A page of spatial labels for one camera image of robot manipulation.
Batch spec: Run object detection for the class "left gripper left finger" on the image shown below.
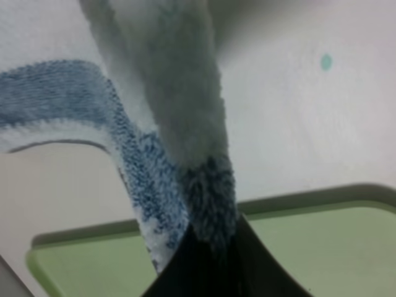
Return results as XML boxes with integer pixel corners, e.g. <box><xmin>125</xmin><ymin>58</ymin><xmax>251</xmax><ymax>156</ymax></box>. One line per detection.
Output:
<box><xmin>144</xmin><ymin>226</ymin><xmax>240</xmax><ymax>297</ymax></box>

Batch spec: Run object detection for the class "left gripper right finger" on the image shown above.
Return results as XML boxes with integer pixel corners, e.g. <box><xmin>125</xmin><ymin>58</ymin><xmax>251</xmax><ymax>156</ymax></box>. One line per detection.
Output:
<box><xmin>236</xmin><ymin>215</ymin><xmax>311</xmax><ymax>297</ymax></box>

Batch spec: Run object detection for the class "green plastic tray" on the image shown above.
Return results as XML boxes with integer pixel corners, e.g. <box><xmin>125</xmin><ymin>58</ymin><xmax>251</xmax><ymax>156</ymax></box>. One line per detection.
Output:
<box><xmin>26</xmin><ymin>184</ymin><xmax>395</xmax><ymax>296</ymax></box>

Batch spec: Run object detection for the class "left green dot sticker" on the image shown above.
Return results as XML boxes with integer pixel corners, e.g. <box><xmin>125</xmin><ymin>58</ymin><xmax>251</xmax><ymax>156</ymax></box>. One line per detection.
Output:
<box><xmin>321</xmin><ymin>54</ymin><xmax>333</xmax><ymax>71</ymax></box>

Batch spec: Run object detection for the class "blue white striped towel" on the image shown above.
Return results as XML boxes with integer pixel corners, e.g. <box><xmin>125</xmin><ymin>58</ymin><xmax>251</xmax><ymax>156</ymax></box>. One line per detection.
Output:
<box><xmin>1</xmin><ymin>1</ymin><xmax>237</xmax><ymax>272</ymax></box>

